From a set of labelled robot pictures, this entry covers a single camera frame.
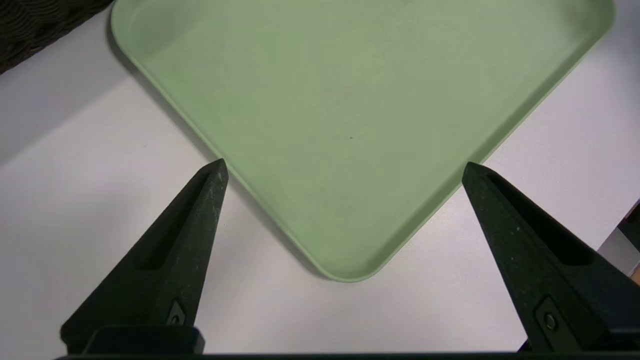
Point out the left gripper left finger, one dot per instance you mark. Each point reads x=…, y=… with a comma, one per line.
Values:
x=160, y=270

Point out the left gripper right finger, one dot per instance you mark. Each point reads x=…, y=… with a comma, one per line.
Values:
x=545, y=280

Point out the dark brown wicker basket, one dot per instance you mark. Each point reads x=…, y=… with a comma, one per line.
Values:
x=30, y=25

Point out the light green plastic tray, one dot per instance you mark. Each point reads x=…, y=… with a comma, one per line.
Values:
x=360, y=125

